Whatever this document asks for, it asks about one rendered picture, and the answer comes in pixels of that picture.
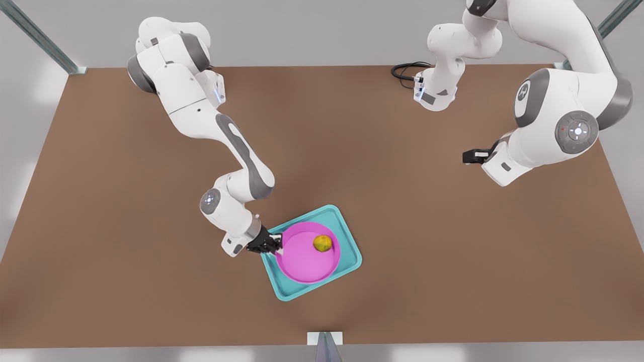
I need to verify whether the pink round plate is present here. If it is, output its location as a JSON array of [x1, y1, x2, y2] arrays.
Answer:
[[275, 222, 342, 285]]

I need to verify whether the teal rectangular tray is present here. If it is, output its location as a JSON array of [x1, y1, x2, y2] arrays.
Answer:
[[260, 204, 363, 302]]

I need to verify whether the black cable loop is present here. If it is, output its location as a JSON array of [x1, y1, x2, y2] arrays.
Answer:
[[391, 62, 433, 90]]

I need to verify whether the silver frame post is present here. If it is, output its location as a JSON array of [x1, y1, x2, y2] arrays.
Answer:
[[554, 0, 644, 70], [307, 331, 343, 362], [0, 0, 87, 75]]

